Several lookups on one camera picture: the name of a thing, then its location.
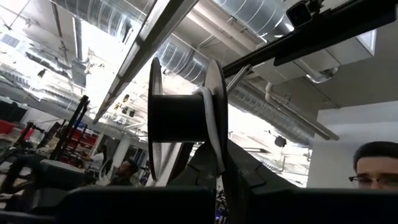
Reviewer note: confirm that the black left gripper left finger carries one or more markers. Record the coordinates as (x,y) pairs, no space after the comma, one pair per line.
(140,205)

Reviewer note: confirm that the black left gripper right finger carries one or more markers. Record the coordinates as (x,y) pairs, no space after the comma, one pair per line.
(295,207)

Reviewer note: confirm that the black background robot arm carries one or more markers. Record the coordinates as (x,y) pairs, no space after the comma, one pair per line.
(59,174)

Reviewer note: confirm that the person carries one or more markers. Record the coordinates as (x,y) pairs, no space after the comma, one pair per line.
(377,169)
(98,160)
(124,174)

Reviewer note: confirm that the long overhead light bar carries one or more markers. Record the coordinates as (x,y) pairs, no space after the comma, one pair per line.
(149,46)

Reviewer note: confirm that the silver spiral air duct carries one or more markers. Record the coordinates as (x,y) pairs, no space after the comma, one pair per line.
(264,102)

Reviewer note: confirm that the black overhead frame beam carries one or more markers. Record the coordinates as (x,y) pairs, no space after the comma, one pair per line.
(326,31)

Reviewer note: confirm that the black overhead camera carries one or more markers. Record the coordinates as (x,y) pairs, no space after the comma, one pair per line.
(299,14)

